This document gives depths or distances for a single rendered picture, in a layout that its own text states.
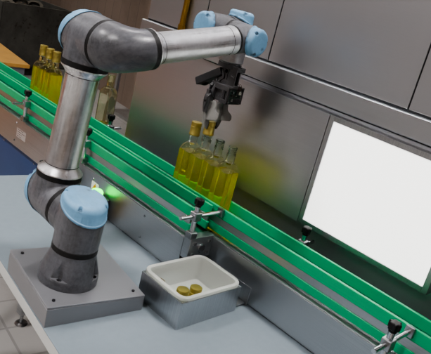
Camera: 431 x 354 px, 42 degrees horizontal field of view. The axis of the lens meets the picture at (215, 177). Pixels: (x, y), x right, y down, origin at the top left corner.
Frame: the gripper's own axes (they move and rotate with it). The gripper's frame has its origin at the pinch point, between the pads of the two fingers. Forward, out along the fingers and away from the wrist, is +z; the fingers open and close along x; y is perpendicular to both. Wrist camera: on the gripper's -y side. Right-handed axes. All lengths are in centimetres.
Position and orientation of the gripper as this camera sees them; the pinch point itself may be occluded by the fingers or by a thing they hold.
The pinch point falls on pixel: (209, 123)
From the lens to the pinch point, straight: 178.6
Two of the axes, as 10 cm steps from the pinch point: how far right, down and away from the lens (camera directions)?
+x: 7.0, -0.7, 7.2
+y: 6.8, 3.9, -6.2
